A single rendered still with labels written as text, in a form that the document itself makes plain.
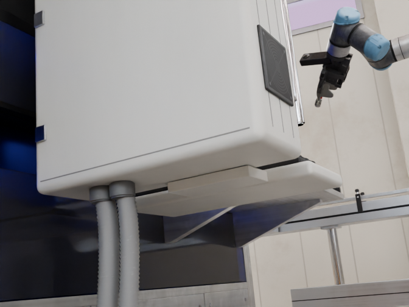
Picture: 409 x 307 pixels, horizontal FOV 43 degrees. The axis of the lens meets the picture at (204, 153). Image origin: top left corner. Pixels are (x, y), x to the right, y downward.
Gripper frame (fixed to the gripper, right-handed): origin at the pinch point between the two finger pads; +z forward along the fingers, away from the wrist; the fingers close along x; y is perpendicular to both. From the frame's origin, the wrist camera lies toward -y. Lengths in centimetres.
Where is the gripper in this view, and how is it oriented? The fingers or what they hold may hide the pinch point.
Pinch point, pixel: (318, 94)
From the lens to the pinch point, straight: 193.8
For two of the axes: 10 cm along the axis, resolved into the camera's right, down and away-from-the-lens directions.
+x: 4.4, -6.5, 6.1
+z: -0.4, 6.7, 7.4
